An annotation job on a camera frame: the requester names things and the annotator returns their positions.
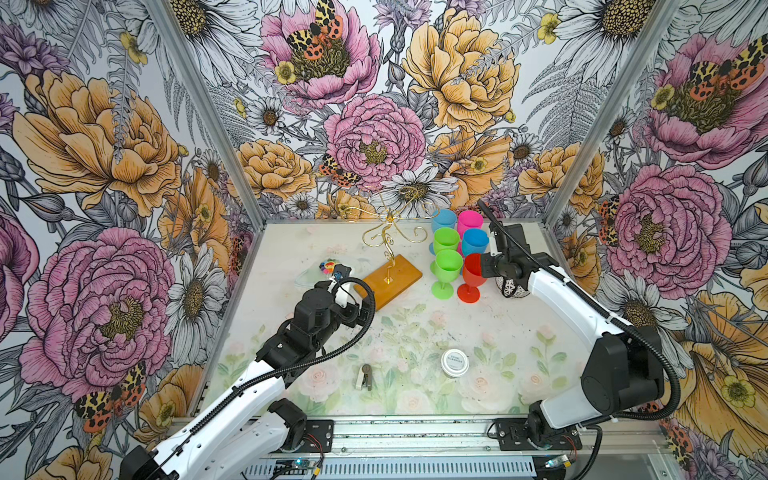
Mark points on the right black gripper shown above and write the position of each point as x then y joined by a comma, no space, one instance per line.
487,270

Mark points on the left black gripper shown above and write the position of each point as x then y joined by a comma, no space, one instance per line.
352,319

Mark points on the red wine glass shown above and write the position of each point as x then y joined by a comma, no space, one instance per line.
472,276

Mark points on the cyan wine glass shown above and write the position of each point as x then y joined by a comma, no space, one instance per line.
474,241

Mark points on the magenta wine glass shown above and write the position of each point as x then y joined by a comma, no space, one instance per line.
467,220

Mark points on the green wine glass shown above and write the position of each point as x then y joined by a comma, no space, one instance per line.
447,257
442,289

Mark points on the light blue wine glass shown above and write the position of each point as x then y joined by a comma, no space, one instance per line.
443,219

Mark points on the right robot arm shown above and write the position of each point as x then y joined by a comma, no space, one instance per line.
626,376

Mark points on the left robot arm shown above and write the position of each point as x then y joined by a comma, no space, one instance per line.
253,418

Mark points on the orange wooden rack base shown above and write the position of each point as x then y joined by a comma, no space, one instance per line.
391,280

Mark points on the white mesh sink strainer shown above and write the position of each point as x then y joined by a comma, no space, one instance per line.
510,289

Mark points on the clear dish with candies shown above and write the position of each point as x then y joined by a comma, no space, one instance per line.
320,271

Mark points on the small grey key fob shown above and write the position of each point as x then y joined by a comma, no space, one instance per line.
364,380

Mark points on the white round jar lid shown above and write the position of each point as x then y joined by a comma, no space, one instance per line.
454,363

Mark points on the gold wire glass rack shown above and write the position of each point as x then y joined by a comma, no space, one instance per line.
381,235

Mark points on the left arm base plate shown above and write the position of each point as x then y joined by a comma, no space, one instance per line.
316,437

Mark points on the aluminium front rail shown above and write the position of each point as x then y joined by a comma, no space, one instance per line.
458,448

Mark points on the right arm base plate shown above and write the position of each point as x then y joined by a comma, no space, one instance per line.
523,434

